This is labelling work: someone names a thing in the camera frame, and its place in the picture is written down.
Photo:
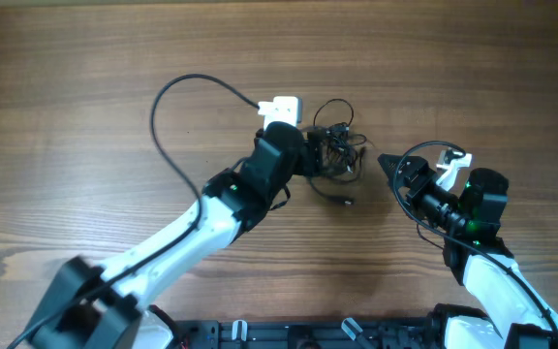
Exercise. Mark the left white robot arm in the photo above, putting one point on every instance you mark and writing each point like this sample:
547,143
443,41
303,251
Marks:
108,305

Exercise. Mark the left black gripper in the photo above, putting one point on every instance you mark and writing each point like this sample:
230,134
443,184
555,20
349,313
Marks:
311,152

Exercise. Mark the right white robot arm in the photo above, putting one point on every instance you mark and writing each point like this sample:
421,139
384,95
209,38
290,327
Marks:
512,313

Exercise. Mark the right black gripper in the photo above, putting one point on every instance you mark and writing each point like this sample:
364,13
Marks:
418,167

